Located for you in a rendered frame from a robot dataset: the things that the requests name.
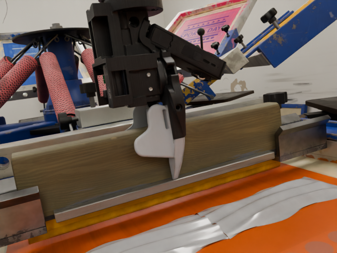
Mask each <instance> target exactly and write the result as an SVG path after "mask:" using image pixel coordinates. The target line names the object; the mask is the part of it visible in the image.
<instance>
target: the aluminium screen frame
mask: <svg viewBox="0 0 337 253"><path fill-rule="evenodd" d="M302 156H304V157H308V158H313V159H318V160H323V161H327V162H332V163H337V141H336V140H329V139H327V148H325V149H322V150H319V151H316V152H312V153H309V154H306V155H302Z"/></svg>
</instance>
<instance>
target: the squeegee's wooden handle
mask: <svg viewBox="0 0 337 253"><path fill-rule="evenodd" d="M280 126H282V124H281V112H280V106H279V104H278V103H277V102H266V103H261V104H256V105H251V106H246V107H241V108H236V109H231V110H226V111H221V112H216V113H211V114H206V115H201V116H195V117H190V118H186V136H185V149H184V155H183V162H182V166H181V169H180V173H179V175H181V174H185V173H188V172H192V171H196V170H199V169H203V168H206V167H210V166H213V165H217V164H221V163H224V162H228V161H231V160H235V159H239V158H242V157H246V156H249V155H253V154H256V153H260V152H264V151H267V150H269V151H273V152H274V154H275V155H276V145H275V133H276V131H277V130H278V129H279V127H280ZM147 128H148V126H145V127H141V128H136V129H131V130H126V131H121V132H116V133H111V134H106V135H101V136H96V137H91V138H86V139H81V140H76V141H71V142H66V143H61V144H56V145H51V146H46V147H41V148H36V149H31V150H26V151H21V152H16V153H12V155H11V165H12V170H13V175H14V179H15V184H16V188H17V191H18V190H22V189H26V188H31V187H35V186H38V189H39V194H40V198H41V203H42V208H43V213H44V218H45V221H49V220H52V219H55V215H54V210H56V209H59V208H63V207H66V206H70V205H74V204H77V203H81V202H84V201H88V200H92V199H95V198H99V197H102V196H106V195H109V194H113V193H117V192H120V191H124V190H127V189H131V188H135V187H138V186H142V185H145V184H149V183H153V182H156V181H160V180H163V179H167V178H170V177H172V176H171V170H170V165H169V158H157V157H141V156H139V155H138V154H137V153H136V151H135V149H134V141H135V140H136V138H138V137H139V136H140V135H141V134H142V133H144V132H145V131H146V130H147Z"/></svg>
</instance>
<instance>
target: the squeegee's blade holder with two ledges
mask: <svg viewBox="0 0 337 253"><path fill-rule="evenodd" d="M274 158H275V154H274V152H273V151H269V150H267V151H264V152H260V153H256V154H253V155H249V156H246V157H242V158H239V159H235V160H231V161H228V162H224V163H221V164H217V165H213V166H210V167H206V168H203V169H199V170H196V171H192V172H188V173H185V174H181V175H179V177H178V178H177V179H174V180H173V179H172V177H170V178H167V179H163V180H160V181H156V182H153V183H149V184H145V185H142V186H138V187H135V188H131V189H127V190H124V191H120V192H117V193H113V194H109V195H106V196H102V197H99V198H95V199H92V200H88V201H84V202H81V203H77V204H74V205H70V206H66V207H63V208H59V209H56V210H54V215H55V220H56V223H59V222H62V221H66V220H69V219H72V218H76V217H79V216H82V215H86V214H89V213H93V212H96V211H99V210H103V209H106V208H109V207H113V206H116V205H120V204H123V203H126V202H130V201H133V200H136V199H140V198H143V197H147V196H150V195H153V194H157V193H160V192H163V191H167V190H171V189H174V188H178V187H181V186H184V185H188V184H191V183H194V182H198V181H201V180H205V179H208V178H211V177H215V176H218V175H221V174H225V173H228V172H232V171H235V170H238V169H242V168H245V167H248V166H252V165H255V164H259V163H262V162H265V161H269V160H272V159H274Z"/></svg>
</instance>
